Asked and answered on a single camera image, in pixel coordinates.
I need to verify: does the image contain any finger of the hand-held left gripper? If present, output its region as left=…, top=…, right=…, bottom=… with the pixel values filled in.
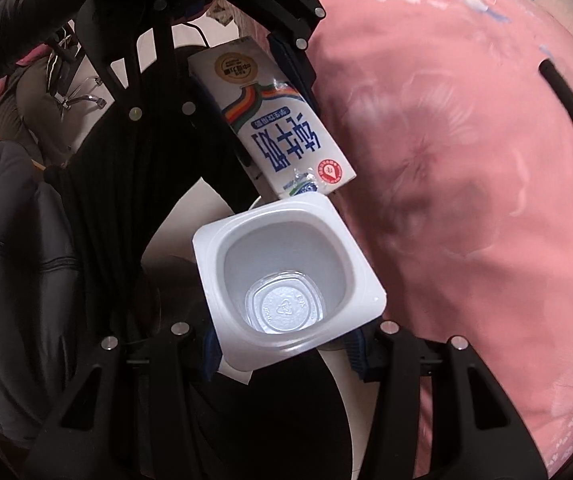
left=211, top=0, right=327, bottom=117
left=75, top=0, right=272, bottom=198

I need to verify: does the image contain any black office chair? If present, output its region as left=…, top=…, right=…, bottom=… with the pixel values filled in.
left=44, top=25, right=107, bottom=111

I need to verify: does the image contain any pink floral bedsheet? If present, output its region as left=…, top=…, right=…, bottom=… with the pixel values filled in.
left=286, top=0, right=573, bottom=480

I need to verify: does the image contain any white plastic yogurt cup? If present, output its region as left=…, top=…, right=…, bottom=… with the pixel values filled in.
left=191, top=194, right=387, bottom=372

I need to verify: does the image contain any gray and pink cloth pile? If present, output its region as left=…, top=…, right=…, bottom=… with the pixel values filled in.
left=0, top=45, right=67, bottom=166

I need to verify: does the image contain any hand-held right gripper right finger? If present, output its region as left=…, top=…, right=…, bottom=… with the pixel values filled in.
left=347, top=319, right=550, bottom=480

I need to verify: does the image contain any person's left forearm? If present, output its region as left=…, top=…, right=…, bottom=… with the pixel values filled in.
left=0, top=0, right=97, bottom=96

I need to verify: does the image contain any white milk carton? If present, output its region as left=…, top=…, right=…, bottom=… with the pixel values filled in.
left=186, top=36, right=357, bottom=200

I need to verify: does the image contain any person's gray jacket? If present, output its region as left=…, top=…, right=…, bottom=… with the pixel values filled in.
left=0, top=140, right=82, bottom=451

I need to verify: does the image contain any black bar-shaped object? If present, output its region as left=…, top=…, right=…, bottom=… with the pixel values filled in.
left=539, top=59, right=573, bottom=125

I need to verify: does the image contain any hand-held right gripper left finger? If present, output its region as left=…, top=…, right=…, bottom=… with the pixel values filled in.
left=26, top=321, right=224, bottom=480

